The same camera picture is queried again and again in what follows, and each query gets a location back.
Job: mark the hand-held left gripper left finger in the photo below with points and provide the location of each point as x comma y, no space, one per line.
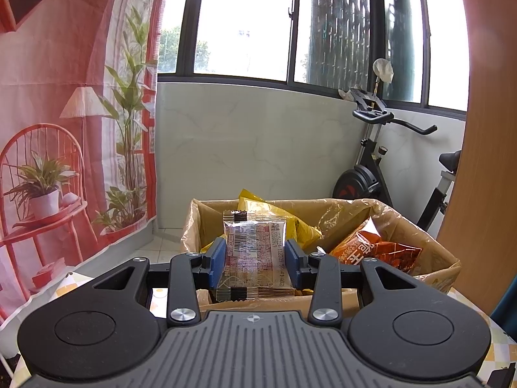
216,257

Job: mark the dark teal cloth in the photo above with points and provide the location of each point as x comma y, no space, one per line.
507,299

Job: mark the printed room backdrop cloth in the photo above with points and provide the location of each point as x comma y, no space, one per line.
60,56

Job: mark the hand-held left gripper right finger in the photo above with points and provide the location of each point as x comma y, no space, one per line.
291,259

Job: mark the clear snack packet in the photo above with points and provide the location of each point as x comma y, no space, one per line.
254,250

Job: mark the orange snack packet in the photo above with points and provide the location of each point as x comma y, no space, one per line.
363,246

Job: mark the wooden panel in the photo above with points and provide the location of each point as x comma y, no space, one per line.
488,129

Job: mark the cardboard box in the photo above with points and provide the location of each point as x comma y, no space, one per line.
282,301

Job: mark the dark framed window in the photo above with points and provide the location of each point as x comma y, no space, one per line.
242,20

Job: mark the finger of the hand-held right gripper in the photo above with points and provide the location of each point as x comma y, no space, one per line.
505,378

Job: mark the black exercise bike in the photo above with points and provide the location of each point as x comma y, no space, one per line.
357,182

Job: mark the checkered tablecloth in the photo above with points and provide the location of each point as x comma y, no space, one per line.
499,343

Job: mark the white cloth on stick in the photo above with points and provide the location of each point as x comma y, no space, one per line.
383,69

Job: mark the yellow snack packet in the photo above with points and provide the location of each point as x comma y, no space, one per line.
282,214

